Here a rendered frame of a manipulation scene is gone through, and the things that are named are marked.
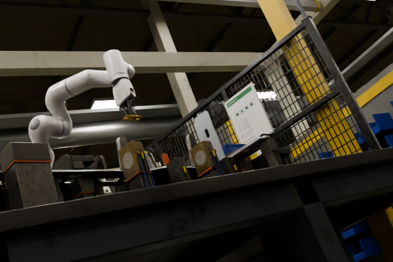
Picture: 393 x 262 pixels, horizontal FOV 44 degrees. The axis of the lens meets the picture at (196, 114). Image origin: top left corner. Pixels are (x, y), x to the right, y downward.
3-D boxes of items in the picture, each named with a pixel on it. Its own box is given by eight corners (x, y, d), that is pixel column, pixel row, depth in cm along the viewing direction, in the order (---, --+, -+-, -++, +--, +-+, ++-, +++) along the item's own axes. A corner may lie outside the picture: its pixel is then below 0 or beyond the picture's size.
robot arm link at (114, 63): (119, 85, 221) (106, 79, 213) (111, 61, 226) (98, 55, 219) (133, 75, 218) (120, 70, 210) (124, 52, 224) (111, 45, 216)
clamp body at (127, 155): (163, 231, 156) (133, 137, 170) (141, 244, 162) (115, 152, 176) (178, 229, 160) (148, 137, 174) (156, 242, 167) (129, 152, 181)
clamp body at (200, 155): (237, 219, 179) (206, 137, 193) (216, 230, 186) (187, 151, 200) (248, 217, 184) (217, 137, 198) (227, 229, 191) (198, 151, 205)
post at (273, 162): (294, 200, 188) (266, 136, 200) (285, 206, 191) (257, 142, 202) (301, 200, 192) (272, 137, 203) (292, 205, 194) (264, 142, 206)
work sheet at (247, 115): (273, 131, 246) (251, 81, 259) (242, 152, 259) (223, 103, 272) (276, 131, 248) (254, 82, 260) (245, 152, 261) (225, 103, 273)
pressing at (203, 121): (230, 169, 228) (206, 109, 242) (213, 180, 235) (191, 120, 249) (230, 169, 229) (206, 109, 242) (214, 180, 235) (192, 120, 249)
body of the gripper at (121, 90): (107, 87, 215) (114, 108, 211) (119, 74, 209) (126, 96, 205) (121, 88, 220) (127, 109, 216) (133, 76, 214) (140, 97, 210)
